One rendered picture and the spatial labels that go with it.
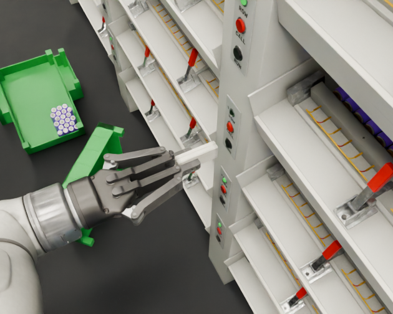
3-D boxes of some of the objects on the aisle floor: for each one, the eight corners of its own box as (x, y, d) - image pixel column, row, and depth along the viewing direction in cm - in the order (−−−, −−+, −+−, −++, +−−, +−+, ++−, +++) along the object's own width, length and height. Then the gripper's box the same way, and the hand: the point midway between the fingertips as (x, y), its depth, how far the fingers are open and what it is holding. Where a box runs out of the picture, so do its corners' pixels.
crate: (85, 133, 148) (83, 126, 140) (28, 154, 143) (23, 149, 135) (54, 59, 153) (50, 48, 145) (-3, 77, 147) (-10, 67, 140)
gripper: (67, 187, 69) (197, 134, 75) (93, 255, 63) (234, 191, 69) (54, 161, 63) (197, 106, 69) (82, 233, 57) (237, 166, 63)
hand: (196, 157), depth 68 cm, fingers closed
